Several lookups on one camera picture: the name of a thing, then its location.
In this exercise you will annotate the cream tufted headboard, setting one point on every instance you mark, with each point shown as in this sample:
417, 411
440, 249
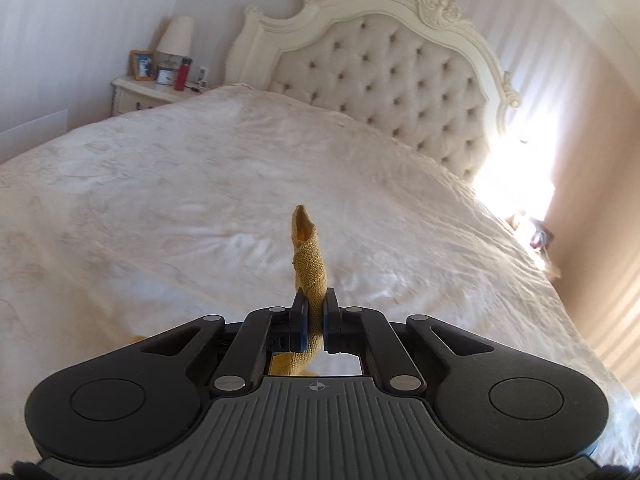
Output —
416, 70

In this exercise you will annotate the dark items on right nightstand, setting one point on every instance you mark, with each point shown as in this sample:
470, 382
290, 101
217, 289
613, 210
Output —
541, 237

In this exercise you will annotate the white embroidered bedspread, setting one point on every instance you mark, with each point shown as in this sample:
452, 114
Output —
131, 226

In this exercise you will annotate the white nightstand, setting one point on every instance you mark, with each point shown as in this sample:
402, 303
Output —
130, 95

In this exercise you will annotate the wooden picture frame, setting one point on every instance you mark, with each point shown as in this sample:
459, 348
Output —
142, 65

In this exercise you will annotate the white wall socket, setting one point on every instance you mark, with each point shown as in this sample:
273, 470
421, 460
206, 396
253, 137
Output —
201, 79

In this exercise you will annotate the red bottle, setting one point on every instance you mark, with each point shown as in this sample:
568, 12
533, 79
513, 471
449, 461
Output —
182, 74

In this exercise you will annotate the cream table lamp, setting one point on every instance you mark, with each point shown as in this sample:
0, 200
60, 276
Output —
176, 41

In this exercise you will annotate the mustard yellow knit sweater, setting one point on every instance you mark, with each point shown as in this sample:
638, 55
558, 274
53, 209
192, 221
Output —
311, 279

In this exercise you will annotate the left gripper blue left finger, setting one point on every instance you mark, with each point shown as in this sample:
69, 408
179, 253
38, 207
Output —
251, 344

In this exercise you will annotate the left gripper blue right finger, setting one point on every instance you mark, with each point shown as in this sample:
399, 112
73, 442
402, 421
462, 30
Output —
366, 333

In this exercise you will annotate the small silver photo frame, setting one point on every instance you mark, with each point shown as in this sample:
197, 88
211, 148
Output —
165, 76

